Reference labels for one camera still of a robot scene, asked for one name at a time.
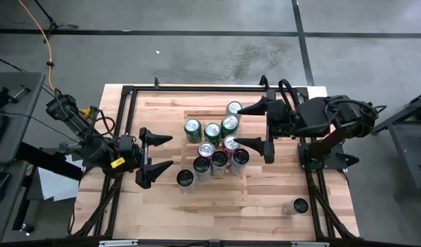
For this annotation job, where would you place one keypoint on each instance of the black support bar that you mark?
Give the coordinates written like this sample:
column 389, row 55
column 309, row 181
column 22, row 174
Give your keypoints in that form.
column 48, row 161

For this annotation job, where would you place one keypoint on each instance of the yellow tag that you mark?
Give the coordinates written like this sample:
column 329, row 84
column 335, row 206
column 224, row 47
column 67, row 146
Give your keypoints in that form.
column 117, row 162

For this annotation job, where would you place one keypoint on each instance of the wooden slatted shelf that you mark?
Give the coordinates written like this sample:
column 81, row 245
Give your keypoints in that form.
column 213, row 199

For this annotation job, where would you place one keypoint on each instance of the silver metal bracket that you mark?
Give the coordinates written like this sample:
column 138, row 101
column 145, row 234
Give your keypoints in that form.
column 117, row 243
column 309, row 244

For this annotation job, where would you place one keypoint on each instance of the grey metal cart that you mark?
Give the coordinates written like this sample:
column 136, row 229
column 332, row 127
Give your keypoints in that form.
column 412, row 151

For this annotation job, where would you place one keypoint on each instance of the white raspberry lime can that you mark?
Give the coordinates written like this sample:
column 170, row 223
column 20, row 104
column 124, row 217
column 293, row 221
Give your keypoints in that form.
column 234, row 108

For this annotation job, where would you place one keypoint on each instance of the grey side table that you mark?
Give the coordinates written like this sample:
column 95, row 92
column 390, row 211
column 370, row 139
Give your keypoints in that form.
column 24, row 82

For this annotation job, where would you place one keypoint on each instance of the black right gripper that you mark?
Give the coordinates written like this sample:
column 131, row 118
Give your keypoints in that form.
column 282, row 118

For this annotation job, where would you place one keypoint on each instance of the black tripod stand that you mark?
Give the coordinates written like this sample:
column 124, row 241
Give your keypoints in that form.
column 54, row 24

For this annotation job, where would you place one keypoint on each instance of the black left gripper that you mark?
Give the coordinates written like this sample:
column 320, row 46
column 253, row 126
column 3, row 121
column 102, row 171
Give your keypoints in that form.
column 144, row 155

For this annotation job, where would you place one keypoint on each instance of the black clamp mount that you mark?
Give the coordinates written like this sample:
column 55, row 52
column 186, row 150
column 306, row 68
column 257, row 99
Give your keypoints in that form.
column 2, row 97

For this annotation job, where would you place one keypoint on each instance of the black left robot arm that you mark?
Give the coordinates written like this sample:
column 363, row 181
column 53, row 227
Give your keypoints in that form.
column 93, row 147

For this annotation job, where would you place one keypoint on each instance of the black table clamp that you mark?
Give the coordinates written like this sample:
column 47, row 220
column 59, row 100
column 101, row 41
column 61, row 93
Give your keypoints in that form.
column 263, row 82
column 156, row 83

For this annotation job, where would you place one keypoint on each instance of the black aluminium table frame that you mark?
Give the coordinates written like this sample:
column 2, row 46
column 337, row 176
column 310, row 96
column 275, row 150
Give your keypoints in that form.
column 213, row 88

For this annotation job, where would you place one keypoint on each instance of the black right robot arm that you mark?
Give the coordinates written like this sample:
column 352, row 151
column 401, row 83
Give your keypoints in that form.
column 333, row 113

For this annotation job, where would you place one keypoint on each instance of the white paper sheet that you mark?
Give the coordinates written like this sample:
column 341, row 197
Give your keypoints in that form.
column 55, row 187

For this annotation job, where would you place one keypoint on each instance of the red Coca-Cola can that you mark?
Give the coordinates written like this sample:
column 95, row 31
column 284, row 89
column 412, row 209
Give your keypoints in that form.
column 206, row 150

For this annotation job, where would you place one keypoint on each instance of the red soda can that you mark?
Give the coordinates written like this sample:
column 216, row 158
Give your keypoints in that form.
column 230, row 143

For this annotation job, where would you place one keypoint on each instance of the green Sprite can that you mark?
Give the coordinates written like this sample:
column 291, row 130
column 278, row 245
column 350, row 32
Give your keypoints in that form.
column 193, row 132
column 212, row 133
column 229, row 125

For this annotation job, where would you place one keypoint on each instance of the grey desk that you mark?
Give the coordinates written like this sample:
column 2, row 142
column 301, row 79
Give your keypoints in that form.
column 2, row 226

